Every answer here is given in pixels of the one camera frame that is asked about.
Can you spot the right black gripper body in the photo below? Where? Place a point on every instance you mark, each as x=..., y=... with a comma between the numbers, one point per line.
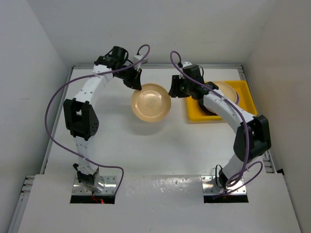
x=185, y=87

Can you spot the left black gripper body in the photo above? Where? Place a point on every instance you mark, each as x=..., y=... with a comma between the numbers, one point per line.
x=127, y=76

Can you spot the orange plate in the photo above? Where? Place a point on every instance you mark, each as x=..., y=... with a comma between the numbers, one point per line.
x=151, y=104
x=227, y=90

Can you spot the steel rimmed plate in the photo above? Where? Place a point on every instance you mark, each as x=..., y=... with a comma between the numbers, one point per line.
x=204, y=109

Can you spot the purple plate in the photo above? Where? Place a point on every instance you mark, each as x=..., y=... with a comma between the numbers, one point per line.
x=238, y=99

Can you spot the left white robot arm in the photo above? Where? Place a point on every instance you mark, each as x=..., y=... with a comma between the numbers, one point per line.
x=80, y=117

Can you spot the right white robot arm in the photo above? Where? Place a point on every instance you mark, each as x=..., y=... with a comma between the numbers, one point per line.
x=252, y=133

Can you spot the yellow plastic bin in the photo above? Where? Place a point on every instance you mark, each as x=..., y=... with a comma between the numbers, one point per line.
x=195, y=114

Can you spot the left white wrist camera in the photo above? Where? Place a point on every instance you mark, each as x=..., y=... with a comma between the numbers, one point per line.
x=140, y=59

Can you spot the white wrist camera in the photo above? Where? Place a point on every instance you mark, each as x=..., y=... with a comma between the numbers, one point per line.
x=140, y=59
x=186, y=64

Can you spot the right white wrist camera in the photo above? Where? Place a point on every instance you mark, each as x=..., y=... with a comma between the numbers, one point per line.
x=186, y=64

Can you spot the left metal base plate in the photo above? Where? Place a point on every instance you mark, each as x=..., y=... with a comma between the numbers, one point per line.
x=109, y=184

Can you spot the metal base plate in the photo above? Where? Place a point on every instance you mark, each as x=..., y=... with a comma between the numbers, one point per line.
x=109, y=184
x=210, y=188

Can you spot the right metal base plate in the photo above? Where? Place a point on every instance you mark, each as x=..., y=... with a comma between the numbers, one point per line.
x=210, y=188

